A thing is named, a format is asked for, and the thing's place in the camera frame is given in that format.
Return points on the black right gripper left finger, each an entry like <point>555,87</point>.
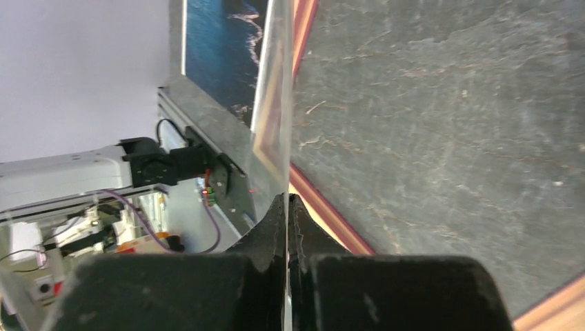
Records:
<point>242,288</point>

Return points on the seascape photo print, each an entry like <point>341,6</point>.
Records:
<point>223,40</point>

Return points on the clear acrylic sheet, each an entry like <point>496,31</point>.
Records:
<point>271,130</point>

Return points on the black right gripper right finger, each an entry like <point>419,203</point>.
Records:
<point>333,289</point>

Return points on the pink wooden picture frame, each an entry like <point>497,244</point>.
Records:
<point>453,127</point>

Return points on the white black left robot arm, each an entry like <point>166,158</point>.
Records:
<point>39,189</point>

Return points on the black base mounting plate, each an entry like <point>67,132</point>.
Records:
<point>225,184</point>

